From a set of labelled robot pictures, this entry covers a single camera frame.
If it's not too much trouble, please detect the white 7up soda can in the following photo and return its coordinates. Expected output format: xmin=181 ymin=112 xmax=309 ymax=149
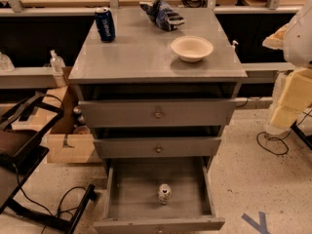
xmin=158 ymin=183 xmax=172 ymax=205

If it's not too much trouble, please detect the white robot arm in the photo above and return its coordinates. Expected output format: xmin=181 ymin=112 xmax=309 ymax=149
xmin=262 ymin=0 xmax=312 ymax=135

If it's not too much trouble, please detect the grey drawer cabinet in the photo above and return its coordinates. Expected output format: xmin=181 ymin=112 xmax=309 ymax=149
xmin=67 ymin=6 xmax=249 ymax=234

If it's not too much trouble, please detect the grey middle drawer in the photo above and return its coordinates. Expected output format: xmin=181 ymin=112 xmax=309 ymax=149
xmin=94 ymin=136 xmax=221 ymax=159

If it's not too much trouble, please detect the grey drawer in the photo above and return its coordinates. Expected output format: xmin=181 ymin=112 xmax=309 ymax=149
xmin=79 ymin=99 xmax=236 ymax=128
xmin=94 ymin=157 xmax=224 ymax=234
xmin=94 ymin=136 xmax=221 ymax=159

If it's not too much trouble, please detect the grey top drawer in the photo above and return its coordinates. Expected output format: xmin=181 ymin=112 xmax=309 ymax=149
xmin=79 ymin=99 xmax=236 ymax=128

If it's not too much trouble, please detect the grey bottom drawer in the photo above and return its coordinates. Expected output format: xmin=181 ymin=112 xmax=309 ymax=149
xmin=94 ymin=157 xmax=224 ymax=234

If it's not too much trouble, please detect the blue pepsi can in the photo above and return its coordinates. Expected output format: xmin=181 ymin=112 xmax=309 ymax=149
xmin=95 ymin=7 xmax=116 ymax=42

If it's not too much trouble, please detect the white paper bowl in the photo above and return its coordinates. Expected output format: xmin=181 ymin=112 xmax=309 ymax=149
xmin=171 ymin=36 xmax=214 ymax=62

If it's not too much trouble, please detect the blue chip bag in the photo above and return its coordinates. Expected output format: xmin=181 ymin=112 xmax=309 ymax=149
xmin=139 ymin=0 xmax=185 ymax=31

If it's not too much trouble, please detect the cardboard box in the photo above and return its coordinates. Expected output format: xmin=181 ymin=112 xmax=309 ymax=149
xmin=14 ymin=67 xmax=100 ymax=164

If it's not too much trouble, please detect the small white pump bottle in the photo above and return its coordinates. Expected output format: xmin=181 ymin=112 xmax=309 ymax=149
xmin=232 ymin=40 xmax=239 ymax=49

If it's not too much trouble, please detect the clear sanitizer bottle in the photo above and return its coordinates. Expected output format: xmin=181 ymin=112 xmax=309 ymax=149
xmin=50 ymin=50 xmax=65 ymax=73

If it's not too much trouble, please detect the black metal cart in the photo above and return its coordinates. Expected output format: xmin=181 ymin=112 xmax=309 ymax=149
xmin=0 ymin=92 xmax=97 ymax=234

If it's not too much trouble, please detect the black stand leg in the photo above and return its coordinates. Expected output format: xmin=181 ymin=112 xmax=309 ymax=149
xmin=291 ymin=123 xmax=312 ymax=150

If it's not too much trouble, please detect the blue tape mark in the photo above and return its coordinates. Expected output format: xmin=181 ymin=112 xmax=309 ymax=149
xmin=242 ymin=212 xmax=270 ymax=234

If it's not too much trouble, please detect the black floor cable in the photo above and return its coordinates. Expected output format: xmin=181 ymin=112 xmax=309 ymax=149
xmin=255 ymin=109 xmax=312 ymax=157

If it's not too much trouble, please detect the black cart cable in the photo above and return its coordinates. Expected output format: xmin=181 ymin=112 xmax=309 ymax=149
xmin=14 ymin=166 xmax=89 ymax=234

